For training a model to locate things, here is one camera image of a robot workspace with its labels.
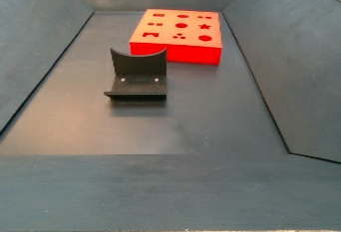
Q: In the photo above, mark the red shape-sorting board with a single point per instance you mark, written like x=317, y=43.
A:
x=188, y=33

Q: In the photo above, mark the black curved holder stand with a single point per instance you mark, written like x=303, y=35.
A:
x=141, y=76

